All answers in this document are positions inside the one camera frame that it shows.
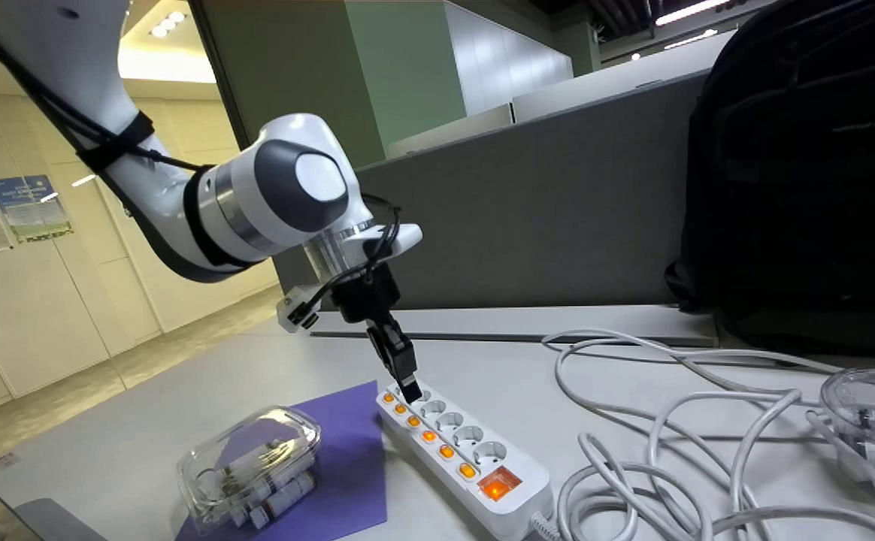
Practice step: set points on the green pillar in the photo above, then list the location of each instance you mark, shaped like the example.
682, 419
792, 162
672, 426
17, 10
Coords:
305, 61

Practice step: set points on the fluorescent ceiling lamp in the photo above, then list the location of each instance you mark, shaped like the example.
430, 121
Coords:
694, 10

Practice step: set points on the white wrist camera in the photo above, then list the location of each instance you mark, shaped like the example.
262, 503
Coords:
295, 311

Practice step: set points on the purple paper sheet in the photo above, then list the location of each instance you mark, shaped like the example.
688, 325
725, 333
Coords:
349, 451

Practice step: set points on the black backpack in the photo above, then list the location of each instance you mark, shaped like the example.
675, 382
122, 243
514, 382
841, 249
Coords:
806, 168

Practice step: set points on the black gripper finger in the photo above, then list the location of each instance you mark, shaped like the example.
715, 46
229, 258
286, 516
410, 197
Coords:
407, 367
390, 354

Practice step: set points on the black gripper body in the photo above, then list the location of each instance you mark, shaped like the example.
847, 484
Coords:
364, 293

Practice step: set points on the grey partition panel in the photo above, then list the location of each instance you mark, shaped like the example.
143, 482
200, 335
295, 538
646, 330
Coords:
517, 220

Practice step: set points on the clear plastic container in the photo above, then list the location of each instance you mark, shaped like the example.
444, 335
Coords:
257, 466

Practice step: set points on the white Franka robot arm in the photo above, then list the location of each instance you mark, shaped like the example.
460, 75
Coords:
286, 189

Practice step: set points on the blue and white wall poster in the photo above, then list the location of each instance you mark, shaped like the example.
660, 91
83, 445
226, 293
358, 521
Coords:
32, 206

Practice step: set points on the white six-socket power strip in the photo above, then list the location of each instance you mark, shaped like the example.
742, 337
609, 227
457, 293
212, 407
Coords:
467, 454

